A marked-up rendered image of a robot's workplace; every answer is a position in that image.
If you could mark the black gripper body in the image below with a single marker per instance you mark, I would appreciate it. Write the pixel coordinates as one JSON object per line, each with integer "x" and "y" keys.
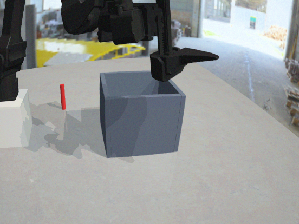
{"x": 157, "y": 22}

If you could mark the red peg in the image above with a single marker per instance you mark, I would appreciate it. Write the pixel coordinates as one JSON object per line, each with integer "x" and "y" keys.
{"x": 62, "y": 97}

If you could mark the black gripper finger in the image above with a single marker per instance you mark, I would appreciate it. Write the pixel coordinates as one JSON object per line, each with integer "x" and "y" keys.
{"x": 181, "y": 58}

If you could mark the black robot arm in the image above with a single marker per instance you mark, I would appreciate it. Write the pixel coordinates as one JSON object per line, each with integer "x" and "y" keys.
{"x": 117, "y": 20}

